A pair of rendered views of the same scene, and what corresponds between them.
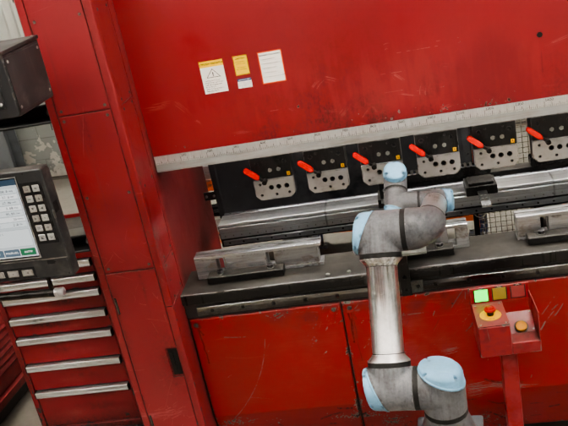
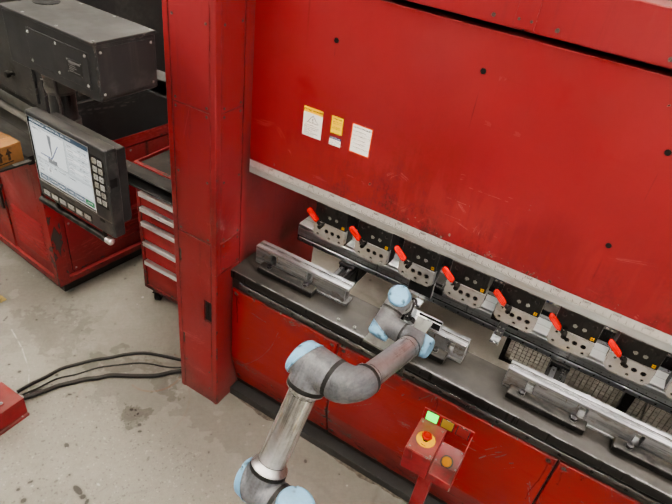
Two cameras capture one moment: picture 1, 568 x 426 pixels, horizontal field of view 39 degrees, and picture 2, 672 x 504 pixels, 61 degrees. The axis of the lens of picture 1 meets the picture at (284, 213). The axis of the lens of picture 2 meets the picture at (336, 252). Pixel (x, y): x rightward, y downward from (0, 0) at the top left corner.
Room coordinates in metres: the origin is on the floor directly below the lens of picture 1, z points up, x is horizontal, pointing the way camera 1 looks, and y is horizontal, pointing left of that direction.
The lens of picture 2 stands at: (0.93, -0.57, 2.53)
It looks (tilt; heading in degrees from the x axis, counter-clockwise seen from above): 36 degrees down; 16
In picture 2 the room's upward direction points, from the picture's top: 9 degrees clockwise
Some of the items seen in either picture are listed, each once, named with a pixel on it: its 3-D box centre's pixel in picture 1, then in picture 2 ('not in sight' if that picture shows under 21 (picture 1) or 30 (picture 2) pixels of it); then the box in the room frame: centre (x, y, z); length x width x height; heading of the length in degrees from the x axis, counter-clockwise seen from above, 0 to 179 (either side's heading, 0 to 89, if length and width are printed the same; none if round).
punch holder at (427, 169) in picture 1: (436, 150); (470, 280); (2.72, -0.58, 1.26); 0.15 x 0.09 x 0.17; 80
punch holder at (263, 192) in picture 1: (274, 173); (335, 221); (2.83, 0.01, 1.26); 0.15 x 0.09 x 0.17; 80
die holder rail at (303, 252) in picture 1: (259, 258); (303, 272); (2.85, 0.13, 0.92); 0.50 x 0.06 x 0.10; 80
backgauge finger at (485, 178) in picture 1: (482, 191); (504, 323); (2.86, -0.77, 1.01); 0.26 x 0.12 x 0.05; 170
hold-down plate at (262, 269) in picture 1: (246, 274); (286, 279); (2.80, 0.19, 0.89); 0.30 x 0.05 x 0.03; 80
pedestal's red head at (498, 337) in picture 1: (505, 319); (436, 448); (2.34, -0.66, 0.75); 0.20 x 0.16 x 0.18; 82
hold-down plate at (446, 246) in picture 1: (412, 253); (412, 342); (2.69, -0.44, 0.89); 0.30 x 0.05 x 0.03; 80
